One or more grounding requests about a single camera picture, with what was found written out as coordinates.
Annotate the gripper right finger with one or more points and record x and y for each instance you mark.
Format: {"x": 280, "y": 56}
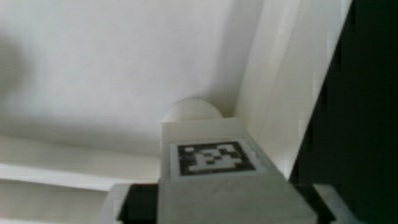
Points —
{"x": 328, "y": 204}

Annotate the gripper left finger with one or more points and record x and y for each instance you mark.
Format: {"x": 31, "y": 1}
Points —
{"x": 131, "y": 204}

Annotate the white leg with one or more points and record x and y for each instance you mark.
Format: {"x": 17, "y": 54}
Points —
{"x": 223, "y": 187}

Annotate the white square tabletop tray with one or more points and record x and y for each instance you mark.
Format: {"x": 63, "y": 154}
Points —
{"x": 106, "y": 61}

